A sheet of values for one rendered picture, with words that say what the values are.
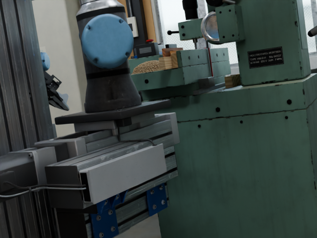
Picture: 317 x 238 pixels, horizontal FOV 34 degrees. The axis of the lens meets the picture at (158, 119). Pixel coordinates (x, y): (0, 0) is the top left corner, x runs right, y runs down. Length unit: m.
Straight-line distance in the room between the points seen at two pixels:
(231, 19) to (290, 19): 0.20
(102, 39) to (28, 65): 0.25
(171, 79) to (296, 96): 0.41
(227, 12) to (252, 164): 0.51
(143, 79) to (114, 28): 0.61
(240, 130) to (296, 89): 0.23
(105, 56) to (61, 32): 2.26
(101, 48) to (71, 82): 2.24
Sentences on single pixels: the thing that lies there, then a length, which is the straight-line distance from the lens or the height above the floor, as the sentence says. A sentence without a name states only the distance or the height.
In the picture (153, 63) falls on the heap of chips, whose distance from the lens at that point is 1.77.
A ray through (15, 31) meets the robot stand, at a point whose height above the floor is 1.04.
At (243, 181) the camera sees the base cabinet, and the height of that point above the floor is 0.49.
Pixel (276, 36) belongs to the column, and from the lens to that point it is 1.83.
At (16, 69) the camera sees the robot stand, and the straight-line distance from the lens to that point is 1.32.
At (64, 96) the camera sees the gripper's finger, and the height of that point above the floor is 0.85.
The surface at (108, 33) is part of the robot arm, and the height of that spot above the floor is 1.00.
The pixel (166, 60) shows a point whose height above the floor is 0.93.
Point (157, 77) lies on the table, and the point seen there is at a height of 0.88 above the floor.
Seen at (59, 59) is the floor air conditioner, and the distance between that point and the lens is 3.44.
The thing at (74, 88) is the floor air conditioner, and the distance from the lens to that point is 3.40.
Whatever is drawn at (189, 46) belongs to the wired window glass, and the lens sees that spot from 3.48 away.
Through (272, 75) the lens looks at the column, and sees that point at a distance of 1.83.
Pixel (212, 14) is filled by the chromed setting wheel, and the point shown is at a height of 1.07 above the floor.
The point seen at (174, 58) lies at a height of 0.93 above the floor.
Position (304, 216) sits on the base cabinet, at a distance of 1.79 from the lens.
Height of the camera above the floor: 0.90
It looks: 5 degrees down
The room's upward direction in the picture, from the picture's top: 8 degrees counter-clockwise
